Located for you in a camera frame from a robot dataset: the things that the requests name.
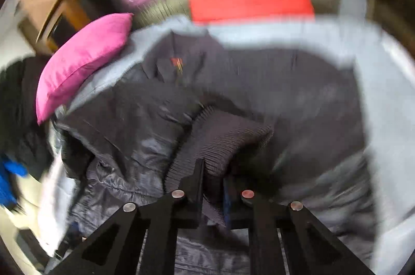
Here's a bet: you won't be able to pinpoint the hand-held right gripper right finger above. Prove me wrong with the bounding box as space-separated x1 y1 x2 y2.
222 176 377 275

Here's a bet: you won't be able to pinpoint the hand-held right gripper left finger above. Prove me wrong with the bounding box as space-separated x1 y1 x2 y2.
49 158 205 275

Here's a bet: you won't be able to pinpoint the dark grey jacket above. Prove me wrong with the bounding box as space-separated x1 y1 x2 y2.
53 27 373 275

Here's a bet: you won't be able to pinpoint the pile of black clothes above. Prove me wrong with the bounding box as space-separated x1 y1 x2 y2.
0 56 62 181

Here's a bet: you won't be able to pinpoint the pink pillow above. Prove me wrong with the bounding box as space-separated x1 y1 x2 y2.
36 13 134 126

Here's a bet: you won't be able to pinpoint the blue cloth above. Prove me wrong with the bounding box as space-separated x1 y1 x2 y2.
0 153 29 211

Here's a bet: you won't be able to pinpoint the grey bed sheet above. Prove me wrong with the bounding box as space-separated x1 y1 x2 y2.
42 16 415 275

